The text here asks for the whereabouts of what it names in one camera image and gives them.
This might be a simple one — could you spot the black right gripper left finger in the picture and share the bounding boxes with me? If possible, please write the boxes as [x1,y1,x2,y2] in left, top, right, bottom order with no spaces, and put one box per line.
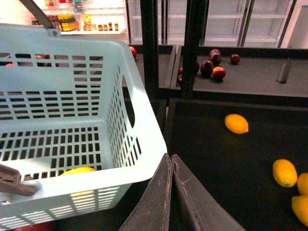
[120,154,172,231]

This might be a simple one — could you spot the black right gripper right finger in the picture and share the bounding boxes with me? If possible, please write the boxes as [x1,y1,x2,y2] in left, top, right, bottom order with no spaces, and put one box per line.
[171,154,244,231]

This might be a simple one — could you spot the yellow lemon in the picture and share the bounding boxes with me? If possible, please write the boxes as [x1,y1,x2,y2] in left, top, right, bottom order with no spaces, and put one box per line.
[291,195,308,226]
[272,159,297,188]
[59,167,96,195]
[225,114,249,135]

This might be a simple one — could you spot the light blue plastic basket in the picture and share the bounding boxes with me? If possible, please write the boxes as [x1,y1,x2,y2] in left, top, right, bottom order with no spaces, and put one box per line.
[0,24,167,231]

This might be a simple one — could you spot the yellow lemon right edge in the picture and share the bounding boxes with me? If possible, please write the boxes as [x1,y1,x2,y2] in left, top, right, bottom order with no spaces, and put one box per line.
[297,173,308,195]

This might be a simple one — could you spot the black display tray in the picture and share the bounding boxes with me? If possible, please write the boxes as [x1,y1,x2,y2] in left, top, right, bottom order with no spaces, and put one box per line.
[164,99,308,231]

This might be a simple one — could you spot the red orange peach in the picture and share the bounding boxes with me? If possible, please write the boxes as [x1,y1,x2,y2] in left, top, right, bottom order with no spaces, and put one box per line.
[212,66,226,80]

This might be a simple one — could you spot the dark purple fruit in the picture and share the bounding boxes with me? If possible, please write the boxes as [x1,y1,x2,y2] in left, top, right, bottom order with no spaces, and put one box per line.
[200,60,214,78]

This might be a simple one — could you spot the dark red plum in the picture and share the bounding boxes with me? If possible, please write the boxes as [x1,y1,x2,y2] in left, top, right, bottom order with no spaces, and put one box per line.
[230,54,241,65]

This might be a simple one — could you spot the white shelf with bottles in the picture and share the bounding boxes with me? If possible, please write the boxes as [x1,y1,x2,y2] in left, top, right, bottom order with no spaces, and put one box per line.
[35,0,129,43]

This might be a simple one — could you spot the brown basket handle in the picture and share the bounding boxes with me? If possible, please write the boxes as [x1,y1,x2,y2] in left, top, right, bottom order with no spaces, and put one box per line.
[0,0,55,196]

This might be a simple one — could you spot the black shelf post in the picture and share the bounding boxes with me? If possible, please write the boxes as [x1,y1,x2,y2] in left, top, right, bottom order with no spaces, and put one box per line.
[140,0,159,99]

